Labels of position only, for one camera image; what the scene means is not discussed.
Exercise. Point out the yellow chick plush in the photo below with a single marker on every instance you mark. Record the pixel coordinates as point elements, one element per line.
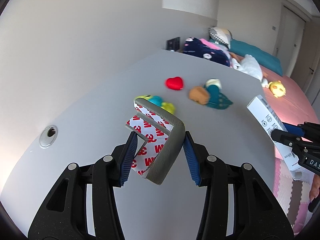
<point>277,88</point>

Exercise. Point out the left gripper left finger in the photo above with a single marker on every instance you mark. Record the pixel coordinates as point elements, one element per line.
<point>81,203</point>

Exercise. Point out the silver desk cable grommet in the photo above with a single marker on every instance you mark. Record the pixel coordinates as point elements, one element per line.
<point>48,136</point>

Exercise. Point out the pink grey foam floor mat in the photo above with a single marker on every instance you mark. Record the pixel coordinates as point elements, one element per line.
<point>292,195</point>

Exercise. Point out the grey corner guard 3M tape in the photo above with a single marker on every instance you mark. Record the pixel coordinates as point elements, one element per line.
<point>163,136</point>

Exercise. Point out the teal pillow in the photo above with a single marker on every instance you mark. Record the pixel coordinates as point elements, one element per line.
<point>263,58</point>

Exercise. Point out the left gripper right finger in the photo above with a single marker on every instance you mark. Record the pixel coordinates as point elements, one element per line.
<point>238,203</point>

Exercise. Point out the pink bed sheet mattress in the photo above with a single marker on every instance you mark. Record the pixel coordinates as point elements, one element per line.
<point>293,108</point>

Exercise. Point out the black wall socket panel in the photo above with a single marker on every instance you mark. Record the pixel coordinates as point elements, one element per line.
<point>173,44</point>

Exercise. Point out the grey room door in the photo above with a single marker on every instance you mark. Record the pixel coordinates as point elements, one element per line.
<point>291,25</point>

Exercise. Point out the green blue frog toy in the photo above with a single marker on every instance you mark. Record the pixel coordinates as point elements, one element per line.
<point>157,100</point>

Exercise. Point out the red heart toy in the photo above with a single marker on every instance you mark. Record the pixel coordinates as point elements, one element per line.
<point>174,83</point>

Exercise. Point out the white medicine box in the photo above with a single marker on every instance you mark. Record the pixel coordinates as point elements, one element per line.
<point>274,128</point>

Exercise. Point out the checkered grey pillow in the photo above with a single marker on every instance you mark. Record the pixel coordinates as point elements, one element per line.
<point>221,36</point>

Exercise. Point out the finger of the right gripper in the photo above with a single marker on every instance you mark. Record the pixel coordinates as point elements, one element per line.
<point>295,142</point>
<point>296,130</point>

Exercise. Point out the navy patterned blanket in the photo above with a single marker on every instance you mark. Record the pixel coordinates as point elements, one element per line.
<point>195,47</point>

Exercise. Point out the person's right hand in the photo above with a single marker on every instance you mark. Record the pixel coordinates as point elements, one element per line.
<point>314,192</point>

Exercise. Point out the white goose plush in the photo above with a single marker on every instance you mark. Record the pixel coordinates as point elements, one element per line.
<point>250,66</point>

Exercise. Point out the teal tape dispenser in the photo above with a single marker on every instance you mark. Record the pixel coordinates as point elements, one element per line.
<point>217,100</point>

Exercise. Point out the brown bear cookie plush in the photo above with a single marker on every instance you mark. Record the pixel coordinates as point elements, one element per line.
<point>199,95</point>

